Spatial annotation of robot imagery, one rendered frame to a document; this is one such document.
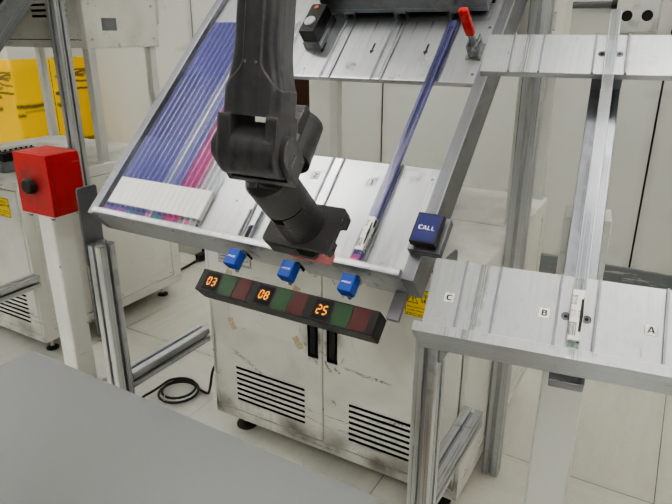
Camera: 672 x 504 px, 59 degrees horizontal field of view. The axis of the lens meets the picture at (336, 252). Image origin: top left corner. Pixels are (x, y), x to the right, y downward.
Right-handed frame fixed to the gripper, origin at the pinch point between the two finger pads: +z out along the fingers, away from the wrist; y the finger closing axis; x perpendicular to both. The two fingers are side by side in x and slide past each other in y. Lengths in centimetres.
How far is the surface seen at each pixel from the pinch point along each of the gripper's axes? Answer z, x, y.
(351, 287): 7.9, 0.5, -0.8
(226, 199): 8.6, -10.9, 30.3
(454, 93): 137, -151, 57
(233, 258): 7.6, 0.4, 21.7
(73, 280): 40, 4, 95
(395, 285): 10.8, -2.5, -6.0
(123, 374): 38, 22, 61
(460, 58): 8.7, -46.2, -3.1
